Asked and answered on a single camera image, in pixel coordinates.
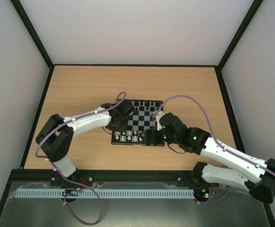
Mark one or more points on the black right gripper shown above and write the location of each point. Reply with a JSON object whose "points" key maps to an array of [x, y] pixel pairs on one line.
{"points": [[152, 136]]}

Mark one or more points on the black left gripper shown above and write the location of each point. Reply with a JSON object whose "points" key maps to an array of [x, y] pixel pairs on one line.
{"points": [[122, 129]]}

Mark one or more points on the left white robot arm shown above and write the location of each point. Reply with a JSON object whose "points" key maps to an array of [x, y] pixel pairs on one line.
{"points": [[56, 136]]}

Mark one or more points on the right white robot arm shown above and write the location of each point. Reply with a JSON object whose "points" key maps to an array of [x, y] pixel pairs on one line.
{"points": [[253, 175]]}

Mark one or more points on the black silver chess board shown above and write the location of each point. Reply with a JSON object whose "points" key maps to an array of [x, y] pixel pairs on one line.
{"points": [[138, 121]]}

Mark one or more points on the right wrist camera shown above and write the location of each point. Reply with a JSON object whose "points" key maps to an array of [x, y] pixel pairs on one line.
{"points": [[157, 116]]}

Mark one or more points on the black front frame rail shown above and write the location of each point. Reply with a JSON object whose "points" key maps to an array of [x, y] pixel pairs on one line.
{"points": [[189, 178]]}

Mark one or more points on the black frame rail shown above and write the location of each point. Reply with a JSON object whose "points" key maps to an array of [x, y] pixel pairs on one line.
{"points": [[189, 178], [230, 111], [36, 118]]}

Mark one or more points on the black left frame rail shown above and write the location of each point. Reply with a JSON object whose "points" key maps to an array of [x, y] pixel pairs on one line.
{"points": [[36, 118]]}

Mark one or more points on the white slotted cable duct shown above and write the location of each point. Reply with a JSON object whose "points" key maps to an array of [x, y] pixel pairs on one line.
{"points": [[106, 194]]}

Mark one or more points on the black right frame rail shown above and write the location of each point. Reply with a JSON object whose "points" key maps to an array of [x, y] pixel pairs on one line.
{"points": [[230, 111]]}

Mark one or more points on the black frame post back left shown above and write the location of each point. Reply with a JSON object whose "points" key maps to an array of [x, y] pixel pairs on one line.
{"points": [[32, 32]]}

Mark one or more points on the black frame post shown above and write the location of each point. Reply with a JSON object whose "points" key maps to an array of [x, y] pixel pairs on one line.
{"points": [[32, 32], [240, 32]]}

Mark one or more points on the black frame post back right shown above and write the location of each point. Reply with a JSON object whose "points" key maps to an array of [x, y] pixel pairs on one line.
{"points": [[240, 32]]}

